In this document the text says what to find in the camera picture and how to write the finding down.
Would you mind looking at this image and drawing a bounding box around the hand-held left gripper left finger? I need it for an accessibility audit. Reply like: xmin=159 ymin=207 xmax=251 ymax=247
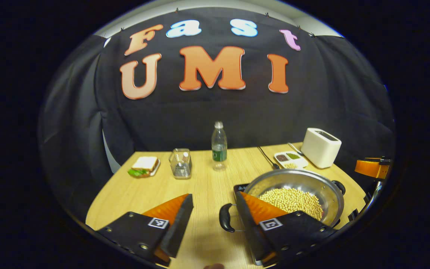
xmin=97 ymin=194 xmax=194 ymax=266

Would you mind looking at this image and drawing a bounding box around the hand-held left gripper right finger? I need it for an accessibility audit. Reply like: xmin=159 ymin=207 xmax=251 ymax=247
xmin=236 ymin=191 xmax=337 ymax=266

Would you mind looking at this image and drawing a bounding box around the black backdrop cloth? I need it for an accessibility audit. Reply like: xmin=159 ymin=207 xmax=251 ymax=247
xmin=38 ymin=7 xmax=396 ymax=221

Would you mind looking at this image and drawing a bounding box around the black induction cooktop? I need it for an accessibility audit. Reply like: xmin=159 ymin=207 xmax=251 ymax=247
xmin=234 ymin=183 xmax=361 ymax=228

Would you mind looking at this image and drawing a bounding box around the white toaster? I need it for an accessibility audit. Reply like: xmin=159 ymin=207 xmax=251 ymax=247
xmin=301 ymin=128 xmax=342 ymax=169

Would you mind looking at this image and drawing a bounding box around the pile of yellow soybeans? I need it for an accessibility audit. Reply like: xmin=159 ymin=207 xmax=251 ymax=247
xmin=259 ymin=188 xmax=324 ymax=221

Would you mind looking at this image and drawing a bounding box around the steel pot with black handles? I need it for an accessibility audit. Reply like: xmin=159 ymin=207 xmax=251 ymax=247
xmin=219 ymin=169 xmax=346 ymax=233

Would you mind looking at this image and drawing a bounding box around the black power cable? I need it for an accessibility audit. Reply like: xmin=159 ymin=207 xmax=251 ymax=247
xmin=257 ymin=146 xmax=280 ymax=170

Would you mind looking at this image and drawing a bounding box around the clear plastic water bottle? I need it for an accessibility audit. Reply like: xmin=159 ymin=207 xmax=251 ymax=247
xmin=211 ymin=121 xmax=228 ymax=171

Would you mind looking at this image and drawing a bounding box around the white divided dish of beans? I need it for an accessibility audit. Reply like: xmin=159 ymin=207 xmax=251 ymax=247
xmin=274 ymin=151 xmax=308 ymax=169

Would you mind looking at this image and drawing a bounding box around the sandwich with lettuce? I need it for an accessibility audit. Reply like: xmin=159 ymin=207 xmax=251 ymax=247
xmin=128 ymin=156 xmax=159 ymax=178

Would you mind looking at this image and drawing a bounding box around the metal wire basket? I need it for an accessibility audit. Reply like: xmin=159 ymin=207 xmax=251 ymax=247
xmin=169 ymin=148 xmax=193 ymax=179

